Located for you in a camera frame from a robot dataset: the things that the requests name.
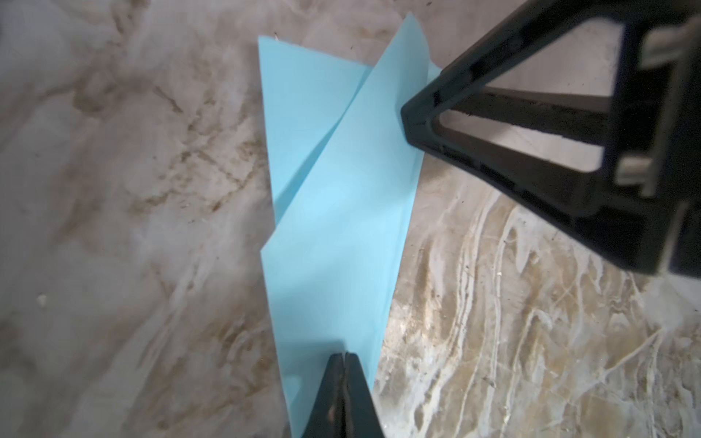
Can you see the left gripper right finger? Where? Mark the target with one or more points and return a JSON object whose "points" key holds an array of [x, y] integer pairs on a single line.
{"points": [[360, 417]]}

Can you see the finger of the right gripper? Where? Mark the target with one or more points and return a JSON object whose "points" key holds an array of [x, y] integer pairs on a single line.
{"points": [[640, 209]]}

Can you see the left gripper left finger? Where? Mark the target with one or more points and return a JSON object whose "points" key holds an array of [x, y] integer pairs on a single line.
{"points": [[327, 417]]}

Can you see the light blue paper sheet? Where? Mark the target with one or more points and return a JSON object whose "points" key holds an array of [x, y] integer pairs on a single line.
{"points": [[343, 180]]}

